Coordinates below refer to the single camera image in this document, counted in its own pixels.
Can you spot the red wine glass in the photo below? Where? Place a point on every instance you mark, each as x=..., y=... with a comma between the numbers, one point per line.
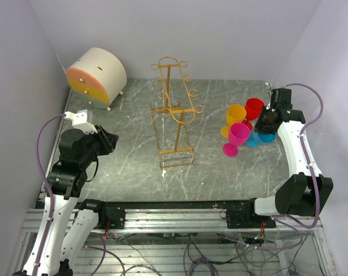
x=253, y=109

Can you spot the blue wine glass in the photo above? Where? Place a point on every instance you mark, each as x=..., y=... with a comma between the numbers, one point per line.
x=258, y=138

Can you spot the round white mini drawer cabinet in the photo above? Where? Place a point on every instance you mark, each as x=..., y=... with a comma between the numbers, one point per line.
x=98, y=77

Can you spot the aluminium mounting rail frame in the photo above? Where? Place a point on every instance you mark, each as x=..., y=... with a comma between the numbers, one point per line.
x=180, y=216

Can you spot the pink wine glass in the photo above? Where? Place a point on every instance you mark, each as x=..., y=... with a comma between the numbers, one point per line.
x=237, y=134

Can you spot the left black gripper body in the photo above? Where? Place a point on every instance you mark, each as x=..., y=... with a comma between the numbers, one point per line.
x=103, y=145

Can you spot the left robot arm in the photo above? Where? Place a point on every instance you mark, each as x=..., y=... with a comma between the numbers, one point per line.
x=57, y=246

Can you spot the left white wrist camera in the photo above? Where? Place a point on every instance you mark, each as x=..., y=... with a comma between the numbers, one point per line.
x=82, y=120

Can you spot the yellow wine glass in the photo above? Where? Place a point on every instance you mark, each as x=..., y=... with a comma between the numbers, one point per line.
x=235, y=113

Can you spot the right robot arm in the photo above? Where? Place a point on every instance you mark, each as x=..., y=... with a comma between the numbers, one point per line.
x=306, y=191

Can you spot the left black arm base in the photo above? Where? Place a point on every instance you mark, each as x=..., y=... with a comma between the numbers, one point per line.
x=110, y=215

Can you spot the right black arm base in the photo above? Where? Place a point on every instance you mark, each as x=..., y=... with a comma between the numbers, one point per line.
x=241, y=214

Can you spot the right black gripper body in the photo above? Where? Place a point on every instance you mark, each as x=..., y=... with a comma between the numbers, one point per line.
x=262, y=125

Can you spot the gold wire wine glass rack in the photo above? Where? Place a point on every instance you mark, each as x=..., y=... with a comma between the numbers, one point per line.
x=173, y=114

